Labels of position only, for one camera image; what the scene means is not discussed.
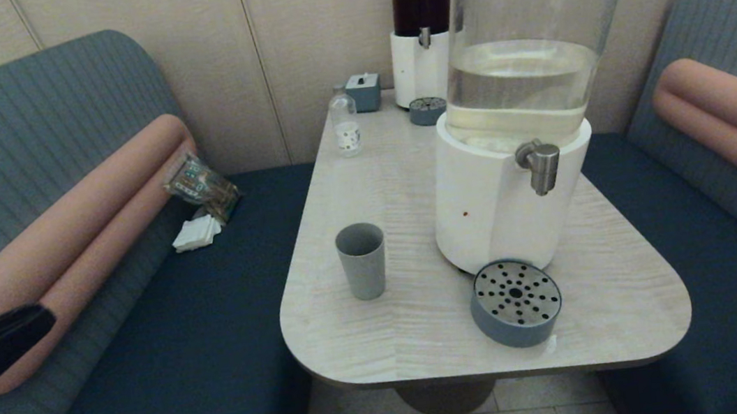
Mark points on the large blue perforated drip tray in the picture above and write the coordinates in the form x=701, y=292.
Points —
x=515, y=305

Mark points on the grey plastic cup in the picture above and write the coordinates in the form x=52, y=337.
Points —
x=364, y=271

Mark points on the blue-grey tissue box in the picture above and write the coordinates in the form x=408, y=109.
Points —
x=365, y=93

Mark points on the dark juice dispenser white base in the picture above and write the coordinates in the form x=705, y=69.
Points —
x=414, y=71

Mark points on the pink sofa bolster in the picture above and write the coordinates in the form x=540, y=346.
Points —
x=62, y=230
x=736, y=112

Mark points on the clear water dispenser white base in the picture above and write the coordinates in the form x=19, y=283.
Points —
x=496, y=212

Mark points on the white paper napkins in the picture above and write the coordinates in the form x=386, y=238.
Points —
x=196, y=234

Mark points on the clear snack packet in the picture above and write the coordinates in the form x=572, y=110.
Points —
x=200, y=185

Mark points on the steel water dispenser tap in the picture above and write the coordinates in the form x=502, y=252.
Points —
x=542, y=168

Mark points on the small blue perforated drip tray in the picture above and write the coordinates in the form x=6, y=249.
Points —
x=426, y=114

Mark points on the small steel juice dispenser tap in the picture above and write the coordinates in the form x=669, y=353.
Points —
x=424, y=37

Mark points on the clear glass bottle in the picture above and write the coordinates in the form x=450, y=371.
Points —
x=345, y=122

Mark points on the round table pedestal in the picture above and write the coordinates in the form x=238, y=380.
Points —
x=445, y=398

